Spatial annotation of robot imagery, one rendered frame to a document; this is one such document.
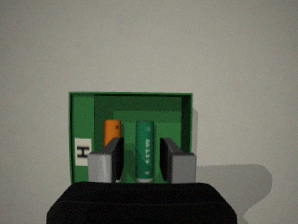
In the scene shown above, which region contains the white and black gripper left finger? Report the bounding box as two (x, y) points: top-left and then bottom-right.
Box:
(87, 137), (124, 183)

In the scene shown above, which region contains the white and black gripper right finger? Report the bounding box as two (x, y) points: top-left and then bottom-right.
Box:
(159, 138), (197, 183)

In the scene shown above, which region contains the green battery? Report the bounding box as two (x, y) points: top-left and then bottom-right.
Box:
(135, 121), (154, 183)

